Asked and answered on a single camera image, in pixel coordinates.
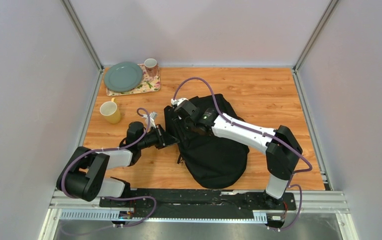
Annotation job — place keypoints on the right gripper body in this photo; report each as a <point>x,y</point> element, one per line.
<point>190,125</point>

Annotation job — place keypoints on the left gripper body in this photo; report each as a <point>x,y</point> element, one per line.
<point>149,140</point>

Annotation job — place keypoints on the black backpack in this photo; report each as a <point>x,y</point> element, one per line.
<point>214,162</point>

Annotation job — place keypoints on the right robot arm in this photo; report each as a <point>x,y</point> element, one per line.
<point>280,146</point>

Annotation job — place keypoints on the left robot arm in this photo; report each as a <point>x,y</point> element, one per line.
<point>84,177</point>

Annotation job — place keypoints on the yellow mug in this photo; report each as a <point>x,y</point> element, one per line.
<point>110,111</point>

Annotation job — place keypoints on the floral tray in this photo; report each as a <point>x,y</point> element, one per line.
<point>147,85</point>

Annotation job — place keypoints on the brown patterned mug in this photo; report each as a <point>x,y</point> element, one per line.
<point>151,66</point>

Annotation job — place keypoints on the grey-green plate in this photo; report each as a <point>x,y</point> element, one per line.
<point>123,77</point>

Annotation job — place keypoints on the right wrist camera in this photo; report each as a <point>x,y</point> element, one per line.
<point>177,102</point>

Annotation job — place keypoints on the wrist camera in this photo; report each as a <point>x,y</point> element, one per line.
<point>150,119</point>
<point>177,102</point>

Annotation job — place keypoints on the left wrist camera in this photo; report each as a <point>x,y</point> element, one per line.
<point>150,119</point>

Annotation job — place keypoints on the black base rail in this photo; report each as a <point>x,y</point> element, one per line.
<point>199,204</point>

